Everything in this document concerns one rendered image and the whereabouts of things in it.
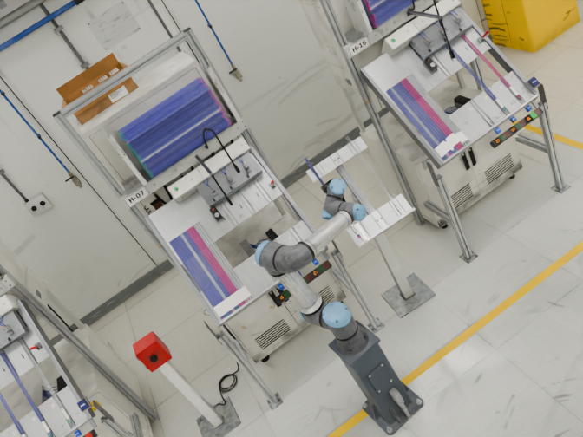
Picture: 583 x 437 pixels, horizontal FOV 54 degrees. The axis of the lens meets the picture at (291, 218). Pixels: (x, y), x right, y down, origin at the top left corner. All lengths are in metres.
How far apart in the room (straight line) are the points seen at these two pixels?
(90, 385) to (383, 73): 2.39
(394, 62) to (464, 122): 0.52
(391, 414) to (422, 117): 1.58
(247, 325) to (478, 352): 1.30
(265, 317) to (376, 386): 0.92
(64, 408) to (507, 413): 2.14
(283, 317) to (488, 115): 1.66
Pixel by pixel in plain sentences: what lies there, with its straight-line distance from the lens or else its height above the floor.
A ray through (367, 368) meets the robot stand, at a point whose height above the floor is 0.44.
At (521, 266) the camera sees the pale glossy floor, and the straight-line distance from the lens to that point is 3.53.
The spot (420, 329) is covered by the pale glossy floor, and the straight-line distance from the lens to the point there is 3.40.
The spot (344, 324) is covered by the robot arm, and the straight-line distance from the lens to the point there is 2.58.
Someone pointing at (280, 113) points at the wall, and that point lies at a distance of 4.83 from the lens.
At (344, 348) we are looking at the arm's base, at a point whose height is 0.59.
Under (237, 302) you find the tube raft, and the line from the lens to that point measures 2.99.
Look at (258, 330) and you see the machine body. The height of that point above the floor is 0.27.
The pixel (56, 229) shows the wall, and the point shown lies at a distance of 4.74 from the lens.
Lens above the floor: 2.55
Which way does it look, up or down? 33 degrees down
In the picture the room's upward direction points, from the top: 31 degrees counter-clockwise
